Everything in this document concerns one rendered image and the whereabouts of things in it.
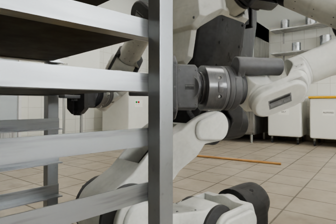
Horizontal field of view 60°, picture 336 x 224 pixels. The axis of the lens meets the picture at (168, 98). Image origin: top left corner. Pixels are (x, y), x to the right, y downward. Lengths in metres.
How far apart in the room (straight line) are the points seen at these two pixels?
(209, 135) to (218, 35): 0.27
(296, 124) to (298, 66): 4.46
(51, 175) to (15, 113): 3.75
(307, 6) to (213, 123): 0.37
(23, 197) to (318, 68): 0.75
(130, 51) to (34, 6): 0.79
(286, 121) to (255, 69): 4.52
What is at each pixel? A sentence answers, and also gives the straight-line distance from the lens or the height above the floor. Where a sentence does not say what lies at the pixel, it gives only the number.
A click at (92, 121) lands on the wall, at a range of 5.29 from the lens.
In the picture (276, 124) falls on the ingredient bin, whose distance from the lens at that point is 5.12.
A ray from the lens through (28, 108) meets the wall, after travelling 4.65.
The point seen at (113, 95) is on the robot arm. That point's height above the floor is 0.68.
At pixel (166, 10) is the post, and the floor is 0.81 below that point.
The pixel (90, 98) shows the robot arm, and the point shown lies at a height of 0.67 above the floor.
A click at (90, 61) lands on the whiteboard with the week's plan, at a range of 5.29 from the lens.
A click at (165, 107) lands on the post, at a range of 0.47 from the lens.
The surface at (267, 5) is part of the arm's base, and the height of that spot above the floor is 0.92.
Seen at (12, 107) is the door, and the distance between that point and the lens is 4.58.
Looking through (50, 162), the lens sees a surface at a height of 0.50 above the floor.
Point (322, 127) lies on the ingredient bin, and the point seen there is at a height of 0.29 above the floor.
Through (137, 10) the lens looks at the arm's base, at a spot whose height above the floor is 0.98.
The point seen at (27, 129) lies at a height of 0.59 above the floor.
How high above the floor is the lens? 0.66
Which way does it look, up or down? 1 degrees up
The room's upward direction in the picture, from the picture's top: straight up
